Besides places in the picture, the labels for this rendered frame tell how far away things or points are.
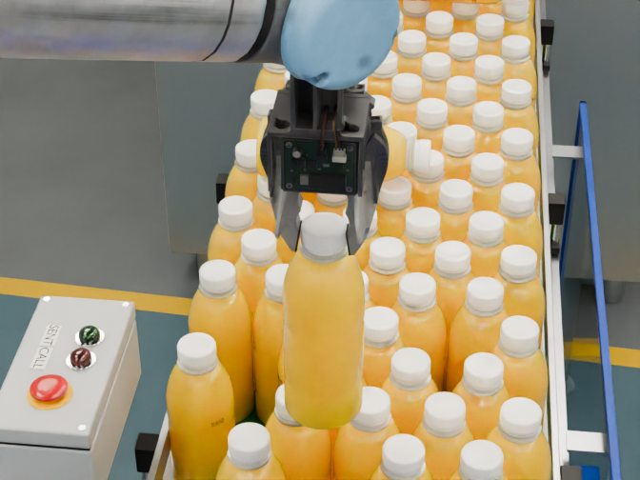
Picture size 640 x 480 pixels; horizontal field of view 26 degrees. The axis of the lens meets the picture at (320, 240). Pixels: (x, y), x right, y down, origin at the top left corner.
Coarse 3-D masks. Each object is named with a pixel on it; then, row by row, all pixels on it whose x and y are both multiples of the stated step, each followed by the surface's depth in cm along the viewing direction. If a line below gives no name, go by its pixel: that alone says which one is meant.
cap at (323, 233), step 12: (312, 216) 114; (324, 216) 114; (336, 216) 114; (312, 228) 113; (324, 228) 113; (336, 228) 113; (312, 240) 112; (324, 240) 112; (336, 240) 112; (312, 252) 113; (324, 252) 112; (336, 252) 113
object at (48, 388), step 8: (40, 376) 133; (48, 376) 133; (56, 376) 133; (32, 384) 132; (40, 384) 132; (48, 384) 132; (56, 384) 132; (64, 384) 132; (32, 392) 131; (40, 392) 131; (48, 392) 131; (56, 392) 131; (64, 392) 131; (40, 400) 131; (48, 400) 131
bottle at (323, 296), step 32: (320, 256) 113; (352, 256) 115; (288, 288) 115; (320, 288) 113; (352, 288) 114; (288, 320) 117; (320, 320) 114; (352, 320) 116; (288, 352) 119; (320, 352) 116; (352, 352) 118; (288, 384) 121; (320, 384) 118; (352, 384) 120; (320, 416) 121; (352, 416) 122
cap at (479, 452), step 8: (480, 440) 128; (464, 448) 127; (472, 448) 127; (480, 448) 127; (488, 448) 127; (496, 448) 127; (464, 456) 126; (472, 456) 126; (480, 456) 126; (488, 456) 126; (496, 456) 126; (464, 464) 126; (472, 464) 125; (480, 464) 125; (488, 464) 125; (496, 464) 125; (464, 472) 126; (472, 472) 125; (480, 472) 125; (488, 472) 125; (496, 472) 125
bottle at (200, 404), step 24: (216, 360) 140; (168, 384) 141; (192, 384) 139; (216, 384) 139; (168, 408) 142; (192, 408) 139; (216, 408) 140; (192, 432) 141; (216, 432) 142; (192, 456) 143; (216, 456) 144
